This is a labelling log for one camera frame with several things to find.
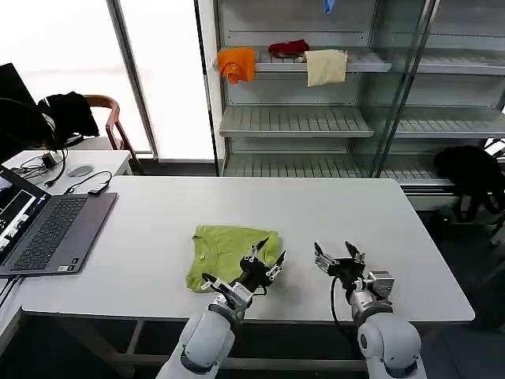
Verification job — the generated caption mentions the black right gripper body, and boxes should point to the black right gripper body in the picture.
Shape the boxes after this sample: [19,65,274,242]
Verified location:
[327,257,366,287]

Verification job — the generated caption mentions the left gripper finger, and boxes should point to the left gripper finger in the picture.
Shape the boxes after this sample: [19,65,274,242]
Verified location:
[265,249,288,283]
[241,236,271,265]

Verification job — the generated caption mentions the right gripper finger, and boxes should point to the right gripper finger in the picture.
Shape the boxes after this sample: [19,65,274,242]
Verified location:
[345,240,366,265]
[313,241,337,274]

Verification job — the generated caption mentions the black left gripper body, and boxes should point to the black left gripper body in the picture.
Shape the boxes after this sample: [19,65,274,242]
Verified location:
[236,258,274,293]

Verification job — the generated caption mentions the lime green t-shirt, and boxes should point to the lime green t-shirt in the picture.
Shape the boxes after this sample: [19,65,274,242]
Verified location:
[185,224,286,295]

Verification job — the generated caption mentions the black garment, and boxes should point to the black garment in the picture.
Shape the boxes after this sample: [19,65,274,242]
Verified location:
[432,144,504,223]

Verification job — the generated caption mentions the grey metal shelf rack with cloths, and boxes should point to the grey metal shelf rack with cloths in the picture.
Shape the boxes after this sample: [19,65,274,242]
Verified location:
[194,0,395,179]

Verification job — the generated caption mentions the grey metal shelf rack behind glass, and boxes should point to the grey metal shelf rack behind glass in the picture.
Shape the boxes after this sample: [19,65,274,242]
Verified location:
[370,0,505,195]

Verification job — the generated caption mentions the small white side desk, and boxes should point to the small white side desk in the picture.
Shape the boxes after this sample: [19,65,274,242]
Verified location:
[0,148,133,198]

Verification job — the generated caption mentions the brown wooden chair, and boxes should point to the brown wooden chair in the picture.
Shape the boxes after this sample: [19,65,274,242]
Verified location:
[84,94,144,174]

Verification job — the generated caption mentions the grey open laptop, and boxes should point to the grey open laptop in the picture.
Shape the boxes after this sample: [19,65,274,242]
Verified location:
[0,164,119,276]

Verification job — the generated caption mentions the black computer monitor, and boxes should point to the black computer monitor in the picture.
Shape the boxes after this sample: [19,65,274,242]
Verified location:
[0,62,49,163]

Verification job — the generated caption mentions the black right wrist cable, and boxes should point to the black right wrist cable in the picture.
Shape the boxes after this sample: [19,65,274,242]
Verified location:
[330,275,361,337]

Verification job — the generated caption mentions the black cable with adapter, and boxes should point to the black cable with adapter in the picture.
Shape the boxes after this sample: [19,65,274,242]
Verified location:
[64,170,114,197]

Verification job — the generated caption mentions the grey window frame post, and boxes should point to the grey window frame post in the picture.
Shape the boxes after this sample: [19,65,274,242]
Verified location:
[105,0,159,161]

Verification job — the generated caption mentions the tangled black cables with plug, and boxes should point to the tangled black cables with plug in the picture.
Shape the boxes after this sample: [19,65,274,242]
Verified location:
[11,146,69,189]

